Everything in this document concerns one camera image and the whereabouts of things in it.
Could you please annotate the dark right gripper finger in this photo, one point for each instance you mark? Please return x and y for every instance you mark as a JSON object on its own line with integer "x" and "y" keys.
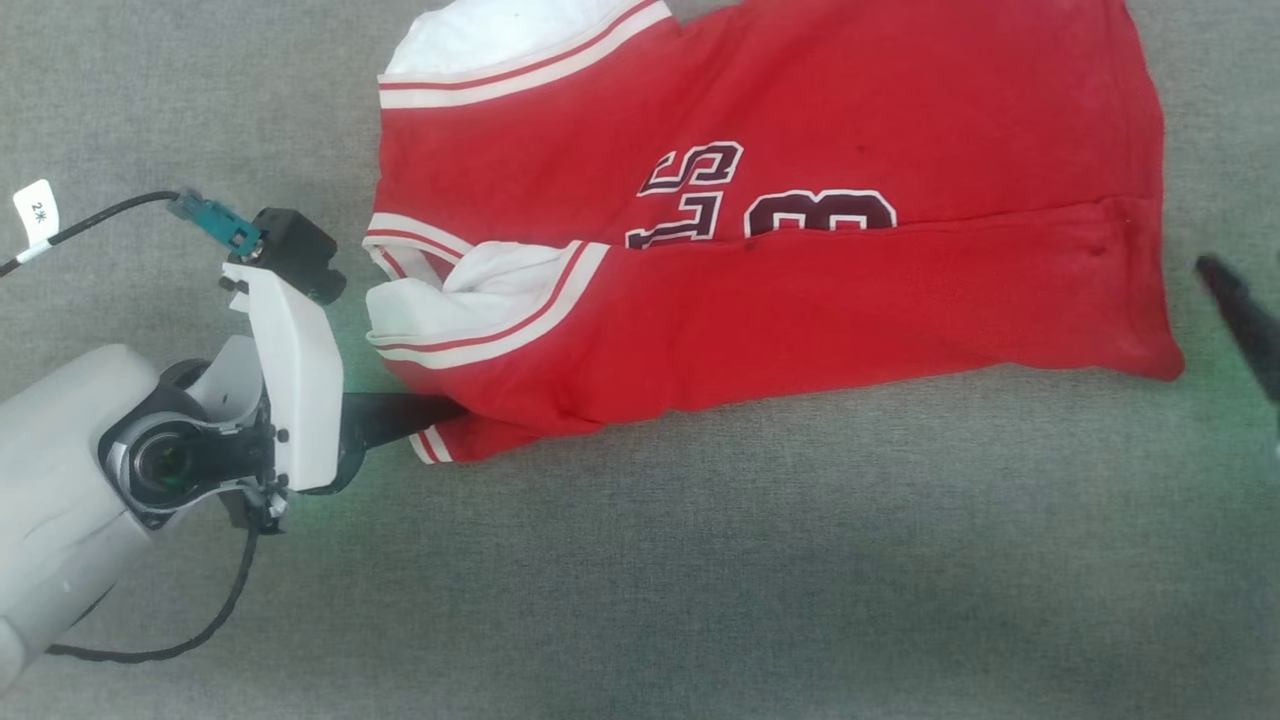
{"x": 1250, "y": 320}

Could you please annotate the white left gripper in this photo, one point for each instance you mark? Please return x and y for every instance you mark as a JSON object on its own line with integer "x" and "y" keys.
{"x": 300, "y": 400}

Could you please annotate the red white basketball jersey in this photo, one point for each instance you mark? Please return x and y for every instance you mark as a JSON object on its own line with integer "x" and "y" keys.
{"x": 850, "y": 300}

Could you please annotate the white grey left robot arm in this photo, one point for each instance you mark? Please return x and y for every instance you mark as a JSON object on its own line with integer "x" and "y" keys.
{"x": 50, "y": 480}

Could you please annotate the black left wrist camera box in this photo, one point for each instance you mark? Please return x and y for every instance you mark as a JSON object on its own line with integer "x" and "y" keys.
{"x": 295, "y": 250}

